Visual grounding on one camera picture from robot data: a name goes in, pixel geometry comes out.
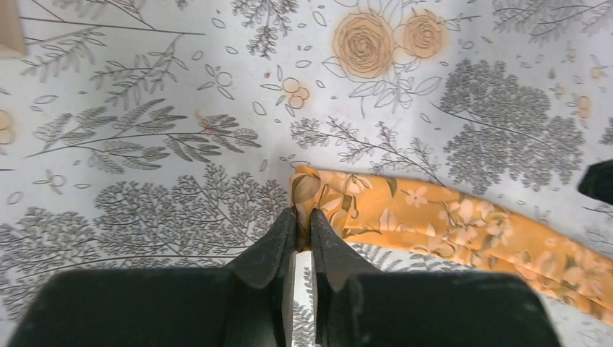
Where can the yellow patterned tie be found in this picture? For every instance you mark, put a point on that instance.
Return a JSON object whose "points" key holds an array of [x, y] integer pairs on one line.
{"points": [[426, 218]]}

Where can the wooden compartment tray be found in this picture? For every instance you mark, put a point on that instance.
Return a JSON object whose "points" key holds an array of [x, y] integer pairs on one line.
{"points": [[12, 39]]}

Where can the floral table cloth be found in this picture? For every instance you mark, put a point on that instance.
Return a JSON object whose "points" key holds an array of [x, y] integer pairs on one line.
{"points": [[165, 133]]}

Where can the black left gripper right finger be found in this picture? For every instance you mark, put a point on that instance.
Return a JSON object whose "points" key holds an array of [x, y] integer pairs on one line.
{"points": [[359, 305]]}

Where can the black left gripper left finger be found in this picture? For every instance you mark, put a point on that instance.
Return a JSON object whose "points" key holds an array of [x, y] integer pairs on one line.
{"points": [[248, 302]]}

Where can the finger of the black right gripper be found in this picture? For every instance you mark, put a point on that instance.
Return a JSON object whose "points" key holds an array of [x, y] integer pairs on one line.
{"points": [[597, 182]]}

